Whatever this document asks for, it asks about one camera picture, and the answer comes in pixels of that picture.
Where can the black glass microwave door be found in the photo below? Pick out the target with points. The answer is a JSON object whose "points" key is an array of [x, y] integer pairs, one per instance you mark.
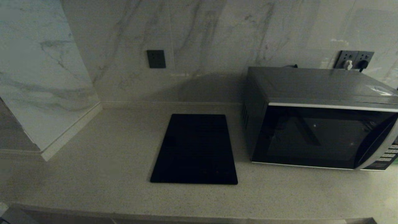
{"points": [[311, 140]]}

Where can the silver microwave oven housing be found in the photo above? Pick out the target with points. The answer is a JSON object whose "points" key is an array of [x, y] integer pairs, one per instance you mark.
{"points": [[311, 82]]}

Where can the black glass induction cooktop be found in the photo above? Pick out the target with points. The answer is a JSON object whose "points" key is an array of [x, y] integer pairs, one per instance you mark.
{"points": [[194, 149]]}

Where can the green plastic tray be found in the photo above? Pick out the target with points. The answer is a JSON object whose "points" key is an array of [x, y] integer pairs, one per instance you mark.
{"points": [[395, 161]]}

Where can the white cabinet door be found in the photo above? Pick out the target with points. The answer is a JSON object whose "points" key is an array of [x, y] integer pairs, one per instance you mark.
{"points": [[12, 217]]}

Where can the dark grey wall socket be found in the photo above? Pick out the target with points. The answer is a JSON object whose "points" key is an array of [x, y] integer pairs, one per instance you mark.
{"points": [[156, 59], [367, 56], [343, 57]]}

